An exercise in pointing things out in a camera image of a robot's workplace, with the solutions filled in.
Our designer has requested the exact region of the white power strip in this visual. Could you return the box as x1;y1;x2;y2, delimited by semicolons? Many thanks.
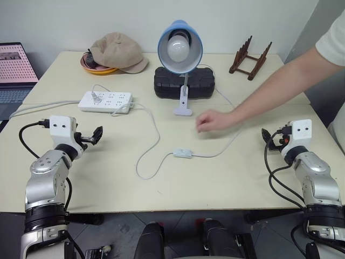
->
78;91;134;114

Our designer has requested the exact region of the blue desk lamp white clamp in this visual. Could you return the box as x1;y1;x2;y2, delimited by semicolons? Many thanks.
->
157;19;204;117

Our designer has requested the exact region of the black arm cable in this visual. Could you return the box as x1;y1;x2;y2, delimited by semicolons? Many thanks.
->
264;128;309;254
18;121;73;216

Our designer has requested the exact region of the black table frame bar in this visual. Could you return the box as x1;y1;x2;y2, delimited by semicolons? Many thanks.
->
243;209;307;224
64;214;105;225

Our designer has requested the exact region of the dark item in bowl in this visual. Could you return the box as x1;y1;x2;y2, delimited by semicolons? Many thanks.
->
84;52;98;68

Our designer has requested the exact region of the white light bulb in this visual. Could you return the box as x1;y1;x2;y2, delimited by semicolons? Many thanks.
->
166;36;190;63

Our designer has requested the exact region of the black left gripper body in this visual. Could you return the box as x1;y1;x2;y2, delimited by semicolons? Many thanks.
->
73;123;95;149

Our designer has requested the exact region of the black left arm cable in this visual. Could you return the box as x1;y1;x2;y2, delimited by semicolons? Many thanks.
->
18;121;73;216

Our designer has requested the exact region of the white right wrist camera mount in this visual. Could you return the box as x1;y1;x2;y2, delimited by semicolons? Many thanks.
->
280;119;313;160

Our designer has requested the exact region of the black plastic case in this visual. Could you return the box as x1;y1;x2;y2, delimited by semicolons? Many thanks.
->
154;66;216;100

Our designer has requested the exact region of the white inline cord switch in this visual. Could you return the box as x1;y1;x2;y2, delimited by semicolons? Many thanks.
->
173;147;193;160

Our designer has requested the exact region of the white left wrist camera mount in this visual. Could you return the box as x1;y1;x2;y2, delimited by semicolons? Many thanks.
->
49;115;85;160

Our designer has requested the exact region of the brown wooden rack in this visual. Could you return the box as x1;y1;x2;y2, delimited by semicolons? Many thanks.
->
229;35;273;81

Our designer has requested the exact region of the white shirt sleeve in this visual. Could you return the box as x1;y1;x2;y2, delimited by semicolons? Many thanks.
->
314;7;345;67

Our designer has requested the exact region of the dark rounded shape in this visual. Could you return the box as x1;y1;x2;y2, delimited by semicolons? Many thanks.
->
134;222;165;259
201;219;245;259

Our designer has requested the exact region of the beige cap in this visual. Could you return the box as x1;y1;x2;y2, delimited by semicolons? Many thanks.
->
89;32;150;74

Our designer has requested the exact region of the person's bare hand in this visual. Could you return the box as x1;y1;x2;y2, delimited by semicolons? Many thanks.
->
195;110;236;134

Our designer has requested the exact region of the white lamp cord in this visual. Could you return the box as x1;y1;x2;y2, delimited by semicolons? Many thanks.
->
91;64;245;180

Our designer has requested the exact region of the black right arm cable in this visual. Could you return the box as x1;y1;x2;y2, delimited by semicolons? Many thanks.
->
264;128;309;254

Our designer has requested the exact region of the laptop with pink screen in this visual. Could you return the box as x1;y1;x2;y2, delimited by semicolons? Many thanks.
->
0;42;40;122

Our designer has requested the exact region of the white power strip cable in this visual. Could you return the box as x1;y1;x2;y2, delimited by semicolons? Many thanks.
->
9;100;81;120

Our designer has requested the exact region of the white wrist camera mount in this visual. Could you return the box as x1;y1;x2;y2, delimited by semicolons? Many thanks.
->
280;119;313;160
49;115;85;160

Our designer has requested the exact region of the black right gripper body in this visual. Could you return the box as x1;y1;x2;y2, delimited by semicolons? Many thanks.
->
269;125;292;152

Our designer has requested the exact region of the orange yellow bowl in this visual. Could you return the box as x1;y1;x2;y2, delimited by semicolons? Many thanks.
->
80;52;120;76

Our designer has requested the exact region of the small black box with caster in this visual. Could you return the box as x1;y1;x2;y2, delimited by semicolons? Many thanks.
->
85;244;113;259

